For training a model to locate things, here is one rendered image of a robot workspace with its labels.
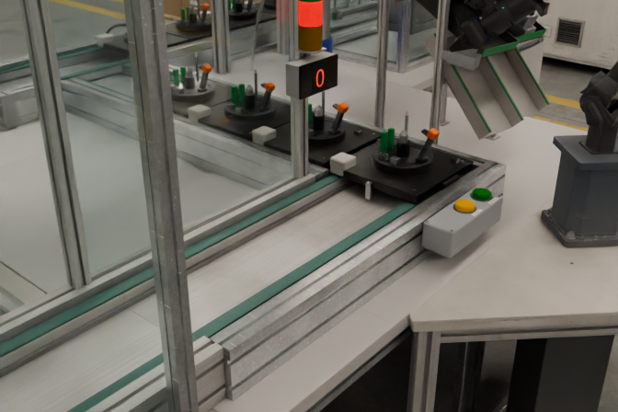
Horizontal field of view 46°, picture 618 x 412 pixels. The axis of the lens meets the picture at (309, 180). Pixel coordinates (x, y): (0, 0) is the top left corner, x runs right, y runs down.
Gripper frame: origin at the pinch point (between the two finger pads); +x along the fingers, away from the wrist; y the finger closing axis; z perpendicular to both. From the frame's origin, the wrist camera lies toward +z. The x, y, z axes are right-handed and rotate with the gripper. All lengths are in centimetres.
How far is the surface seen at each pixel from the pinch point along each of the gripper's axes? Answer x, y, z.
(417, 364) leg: 24, 47, -48
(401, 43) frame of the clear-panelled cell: 54, -85, 14
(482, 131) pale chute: 11.4, -7.4, -20.3
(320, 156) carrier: 38.7, 16.8, -4.6
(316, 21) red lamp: 12.7, 29.4, 18.8
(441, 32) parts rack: 7.1, -7.9, 4.8
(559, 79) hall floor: 107, -387, -53
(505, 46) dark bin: -1.8, -14.1, -6.0
